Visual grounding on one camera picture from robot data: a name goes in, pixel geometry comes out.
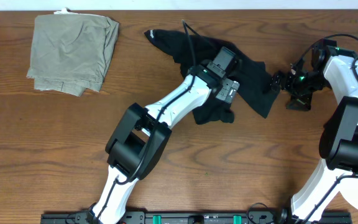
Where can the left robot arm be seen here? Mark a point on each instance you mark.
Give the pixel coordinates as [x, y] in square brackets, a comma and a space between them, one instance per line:
[141, 135]

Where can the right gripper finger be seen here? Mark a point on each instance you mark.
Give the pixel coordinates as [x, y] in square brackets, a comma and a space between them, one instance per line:
[299, 103]
[278, 81]

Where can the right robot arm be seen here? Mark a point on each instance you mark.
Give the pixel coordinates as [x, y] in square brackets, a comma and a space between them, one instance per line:
[337, 170]

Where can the black polo shirt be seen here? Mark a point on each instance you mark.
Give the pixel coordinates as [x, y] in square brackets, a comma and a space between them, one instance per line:
[254, 82]

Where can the folded khaki trousers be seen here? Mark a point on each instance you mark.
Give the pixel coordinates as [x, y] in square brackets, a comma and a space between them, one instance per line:
[71, 52]

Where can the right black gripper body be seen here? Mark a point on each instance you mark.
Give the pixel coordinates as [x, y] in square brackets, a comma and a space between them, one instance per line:
[309, 82]

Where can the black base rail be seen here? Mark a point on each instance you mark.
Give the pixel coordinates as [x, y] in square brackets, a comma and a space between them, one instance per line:
[255, 216]

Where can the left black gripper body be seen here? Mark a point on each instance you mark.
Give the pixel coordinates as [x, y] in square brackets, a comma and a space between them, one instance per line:
[217, 86]

